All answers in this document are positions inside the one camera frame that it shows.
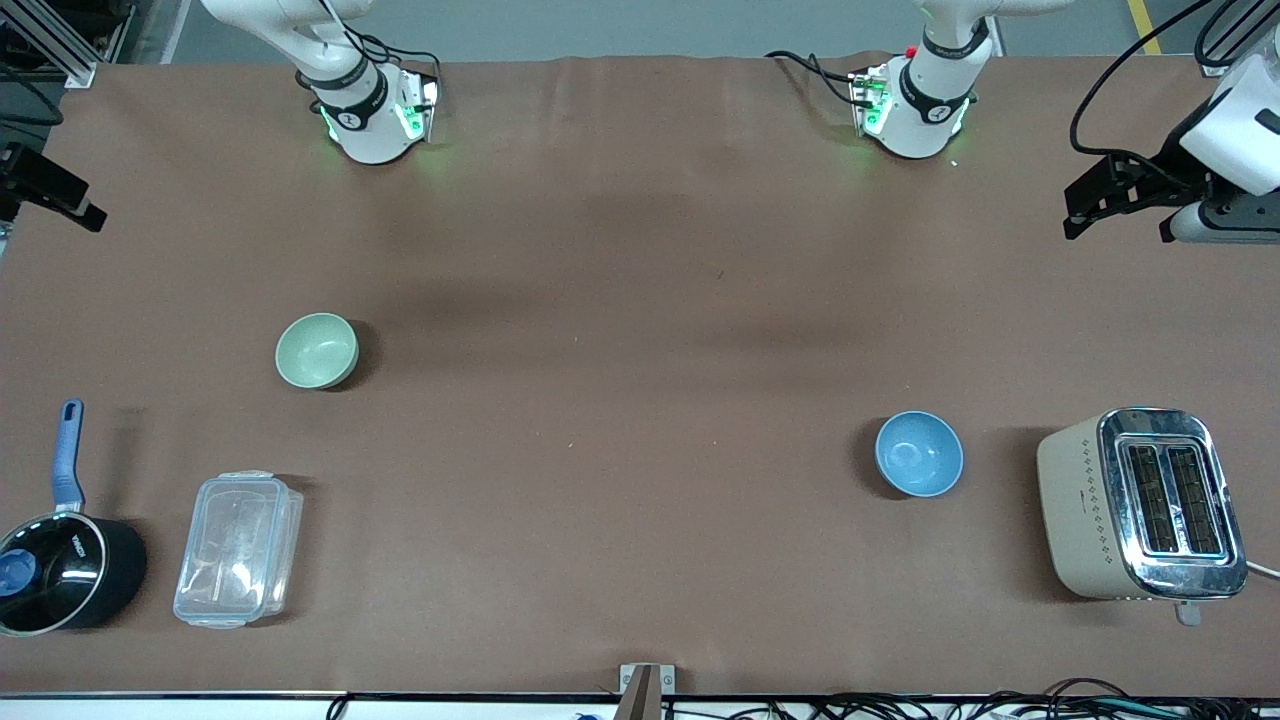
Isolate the green bowl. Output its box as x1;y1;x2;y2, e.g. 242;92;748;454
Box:
275;313;360;391

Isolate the blue bowl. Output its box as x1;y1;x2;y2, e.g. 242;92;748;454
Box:
875;411;965;498

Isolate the beige chrome toaster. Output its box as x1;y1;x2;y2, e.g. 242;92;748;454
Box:
1037;407;1251;628

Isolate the glass lid blue knob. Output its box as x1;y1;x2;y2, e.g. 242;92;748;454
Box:
0;514;107;633

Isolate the clear plastic lidded container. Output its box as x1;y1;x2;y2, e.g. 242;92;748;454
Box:
173;470;305;631

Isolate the brown table cover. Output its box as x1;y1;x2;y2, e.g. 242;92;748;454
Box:
0;55;1280;697

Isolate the aluminium frame profile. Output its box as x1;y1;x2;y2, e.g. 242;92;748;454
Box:
0;0;98;89
1198;0;1280;77

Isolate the long black arm cable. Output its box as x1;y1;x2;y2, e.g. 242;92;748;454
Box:
1069;0;1216;157

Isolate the black base cable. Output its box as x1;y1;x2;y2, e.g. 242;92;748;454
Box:
355;35;443;86
764;50;863;105

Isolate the black saucepan blue handle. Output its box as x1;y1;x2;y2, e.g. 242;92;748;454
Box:
0;400;149;638

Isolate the black cable tangle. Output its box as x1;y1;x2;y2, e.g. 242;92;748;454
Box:
665;678;1280;720

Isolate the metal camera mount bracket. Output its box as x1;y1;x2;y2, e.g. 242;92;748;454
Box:
619;664;676;720

